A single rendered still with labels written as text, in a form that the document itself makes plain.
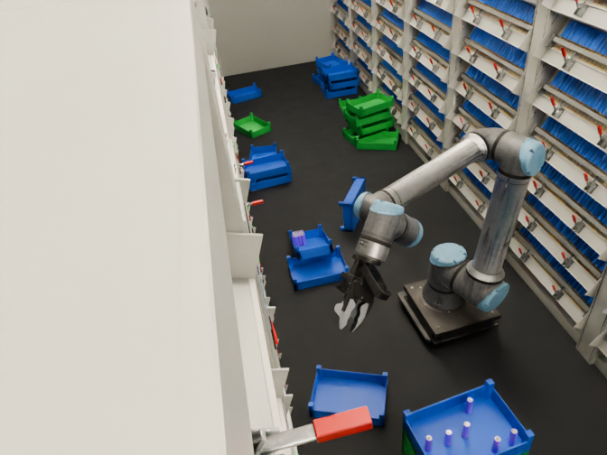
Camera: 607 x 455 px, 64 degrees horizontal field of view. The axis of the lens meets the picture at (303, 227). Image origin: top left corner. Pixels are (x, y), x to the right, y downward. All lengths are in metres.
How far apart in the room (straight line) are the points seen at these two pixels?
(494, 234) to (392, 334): 0.72
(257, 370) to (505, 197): 1.58
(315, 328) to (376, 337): 0.29
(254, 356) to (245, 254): 0.10
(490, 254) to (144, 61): 1.86
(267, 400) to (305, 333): 2.02
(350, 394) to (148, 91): 2.04
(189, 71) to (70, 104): 0.04
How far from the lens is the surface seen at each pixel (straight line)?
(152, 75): 0.18
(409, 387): 2.20
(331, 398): 2.16
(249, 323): 0.41
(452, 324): 2.26
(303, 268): 2.71
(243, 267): 0.45
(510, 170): 1.84
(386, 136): 3.93
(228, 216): 0.41
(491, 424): 1.67
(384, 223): 1.35
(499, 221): 1.93
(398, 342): 2.34
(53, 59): 0.23
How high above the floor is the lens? 1.81
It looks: 37 degrees down
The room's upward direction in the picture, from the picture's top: 7 degrees counter-clockwise
